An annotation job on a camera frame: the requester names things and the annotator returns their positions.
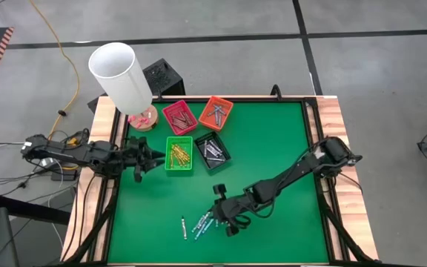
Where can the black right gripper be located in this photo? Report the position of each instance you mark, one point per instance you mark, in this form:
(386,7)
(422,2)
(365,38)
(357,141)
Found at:
(235,211)

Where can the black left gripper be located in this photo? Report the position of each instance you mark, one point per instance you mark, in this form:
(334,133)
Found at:
(132,159)

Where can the green plastic basket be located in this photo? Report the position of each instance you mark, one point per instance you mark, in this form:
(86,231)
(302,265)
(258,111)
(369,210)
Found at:
(169,168)

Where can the yellow crayon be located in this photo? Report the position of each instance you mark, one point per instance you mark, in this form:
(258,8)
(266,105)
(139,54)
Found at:
(184,158)
(179,151)
(180,160)
(182,154)
(176,147)
(178,164)
(185,153)
(171,155)

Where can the white crayon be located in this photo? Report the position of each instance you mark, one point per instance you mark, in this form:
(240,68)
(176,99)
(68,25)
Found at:
(212,151)

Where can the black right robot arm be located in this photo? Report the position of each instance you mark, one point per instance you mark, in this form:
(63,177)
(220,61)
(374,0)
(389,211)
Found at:
(291,175)

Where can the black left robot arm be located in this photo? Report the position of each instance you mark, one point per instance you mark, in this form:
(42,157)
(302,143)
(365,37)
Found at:
(69,154)

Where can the black plastic basket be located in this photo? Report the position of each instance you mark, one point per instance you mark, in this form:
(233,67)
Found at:
(202,163)

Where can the red plastic basket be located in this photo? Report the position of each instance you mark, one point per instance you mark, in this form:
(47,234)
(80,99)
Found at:
(169,111)

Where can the black perforated box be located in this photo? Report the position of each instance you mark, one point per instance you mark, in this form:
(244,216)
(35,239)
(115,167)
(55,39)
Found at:
(165,76)

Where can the orange plastic basket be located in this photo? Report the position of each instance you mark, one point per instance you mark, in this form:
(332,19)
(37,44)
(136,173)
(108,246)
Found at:
(228,107)

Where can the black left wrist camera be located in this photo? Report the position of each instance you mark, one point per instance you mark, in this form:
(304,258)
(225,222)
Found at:
(135,142)

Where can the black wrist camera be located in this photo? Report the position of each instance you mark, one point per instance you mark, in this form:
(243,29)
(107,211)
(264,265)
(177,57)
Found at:
(219,190)
(135,142)

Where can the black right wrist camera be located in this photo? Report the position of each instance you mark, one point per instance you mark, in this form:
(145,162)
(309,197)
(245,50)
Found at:
(219,190)

